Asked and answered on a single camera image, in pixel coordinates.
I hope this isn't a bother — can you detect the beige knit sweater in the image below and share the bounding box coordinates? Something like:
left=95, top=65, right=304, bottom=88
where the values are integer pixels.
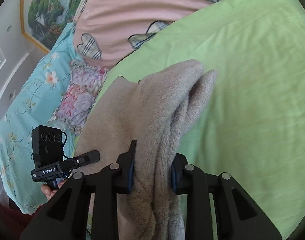
left=75, top=60, right=217, bottom=239

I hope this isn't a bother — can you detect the person's left hand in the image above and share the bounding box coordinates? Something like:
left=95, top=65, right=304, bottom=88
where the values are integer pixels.
left=41, top=180, right=66, bottom=200

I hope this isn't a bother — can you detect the teal floral pillow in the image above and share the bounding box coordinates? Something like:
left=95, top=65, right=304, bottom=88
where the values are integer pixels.
left=0, top=23, right=79, bottom=214

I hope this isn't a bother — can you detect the pink purple floral cloth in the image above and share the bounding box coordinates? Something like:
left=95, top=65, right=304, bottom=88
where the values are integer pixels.
left=48, top=60, right=108, bottom=135

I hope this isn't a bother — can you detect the green bed sheet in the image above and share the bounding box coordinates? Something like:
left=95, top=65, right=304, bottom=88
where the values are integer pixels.
left=73, top=0, right=305, bottom=240

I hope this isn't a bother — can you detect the pink quilt with plaid hearts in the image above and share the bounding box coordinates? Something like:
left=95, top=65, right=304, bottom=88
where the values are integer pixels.
left=74, top=0, right=221, bottom=68

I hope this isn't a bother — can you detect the framed landscape painting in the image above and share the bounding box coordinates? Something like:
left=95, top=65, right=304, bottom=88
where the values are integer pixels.
left=20, top=0, right=87, bottom=53

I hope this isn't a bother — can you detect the black camera box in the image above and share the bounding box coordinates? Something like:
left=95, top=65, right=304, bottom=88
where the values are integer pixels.
left=31, top=125, right=63, bottom=168

